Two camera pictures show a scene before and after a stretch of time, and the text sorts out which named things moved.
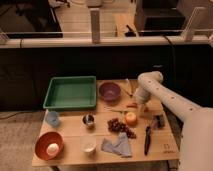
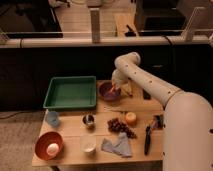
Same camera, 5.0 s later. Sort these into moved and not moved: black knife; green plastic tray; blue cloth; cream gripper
Moved: cream gripper
Not moved: green plastic tray; black knife; blue cloth
